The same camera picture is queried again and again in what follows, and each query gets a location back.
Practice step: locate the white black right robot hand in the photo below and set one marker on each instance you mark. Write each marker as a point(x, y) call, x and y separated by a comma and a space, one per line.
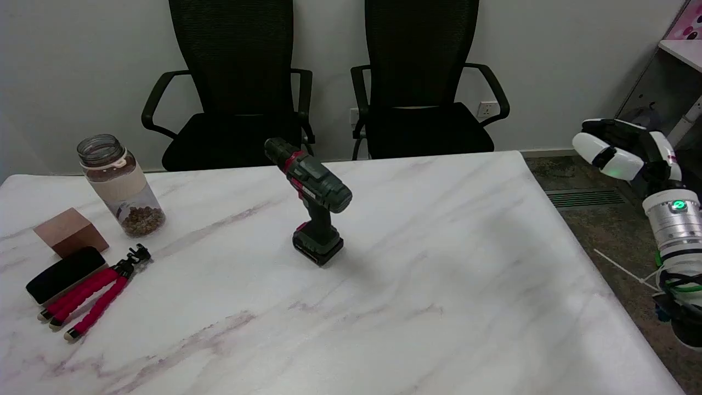
point(622, 156)

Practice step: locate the dark green power screwdriver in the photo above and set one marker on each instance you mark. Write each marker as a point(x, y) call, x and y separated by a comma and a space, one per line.
point(321, 186)

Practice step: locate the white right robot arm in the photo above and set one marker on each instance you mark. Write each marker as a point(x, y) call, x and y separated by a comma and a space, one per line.
point(677, 230)

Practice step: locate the metal floor vent grille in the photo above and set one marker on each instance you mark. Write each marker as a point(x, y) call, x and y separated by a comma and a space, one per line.
point(584, 198)

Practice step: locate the white desk with cartoon panel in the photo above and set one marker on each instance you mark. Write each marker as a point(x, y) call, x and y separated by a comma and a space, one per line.
point(666, 82)

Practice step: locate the white zip tie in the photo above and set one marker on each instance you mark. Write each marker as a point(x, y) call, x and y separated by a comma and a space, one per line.
point(622, 267)

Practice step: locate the pink picture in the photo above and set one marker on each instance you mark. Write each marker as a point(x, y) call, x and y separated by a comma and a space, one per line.
point(688, 22)

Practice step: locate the black mesh office chair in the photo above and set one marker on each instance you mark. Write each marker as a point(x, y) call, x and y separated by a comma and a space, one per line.
point(236, 82)
point(422, 82)

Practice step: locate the glass jar with brown beans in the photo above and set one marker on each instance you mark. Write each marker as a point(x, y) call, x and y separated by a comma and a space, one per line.
point(129, 192)

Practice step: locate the red flexible mini tripod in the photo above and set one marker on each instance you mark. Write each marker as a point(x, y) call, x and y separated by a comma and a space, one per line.
point(96, 299)

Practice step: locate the brown wooden block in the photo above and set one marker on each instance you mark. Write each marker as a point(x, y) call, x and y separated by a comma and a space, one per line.
point(68, 233)

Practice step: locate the black oblong eraser case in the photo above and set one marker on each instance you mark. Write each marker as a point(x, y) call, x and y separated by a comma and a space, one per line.
point(64, 274)

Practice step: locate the white wall socket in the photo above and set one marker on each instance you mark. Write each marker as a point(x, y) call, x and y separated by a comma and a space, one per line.
point(354, 115)
point(487, 109)

